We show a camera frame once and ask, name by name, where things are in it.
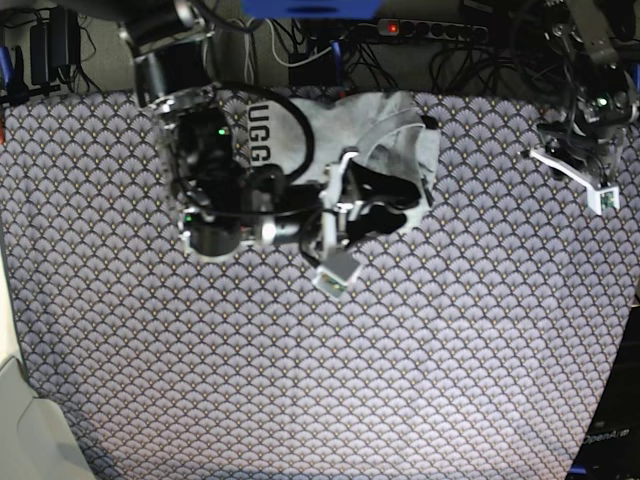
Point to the light grey T-shirt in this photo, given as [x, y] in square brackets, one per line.
[388, 130]

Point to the white plastic bin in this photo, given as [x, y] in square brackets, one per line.
[36, 440]

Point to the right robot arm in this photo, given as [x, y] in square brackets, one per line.
[227, 205]

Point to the fan-patterned table cloth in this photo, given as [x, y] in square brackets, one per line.
[475, 347]

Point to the black power adapter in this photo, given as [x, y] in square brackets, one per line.
[321, 72]

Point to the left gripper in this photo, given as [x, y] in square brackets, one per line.
[586, 145]

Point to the blue box overhead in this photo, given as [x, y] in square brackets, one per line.
[312, 9]

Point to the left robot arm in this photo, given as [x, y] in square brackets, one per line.
[591, 62]

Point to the black OpenArm box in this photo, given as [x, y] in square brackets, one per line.
[610, 449]

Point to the black box left background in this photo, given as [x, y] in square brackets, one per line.
[55, 47]

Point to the black power strip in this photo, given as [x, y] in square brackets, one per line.
[396, 31]

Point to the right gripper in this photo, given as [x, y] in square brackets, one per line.
[322, 238]

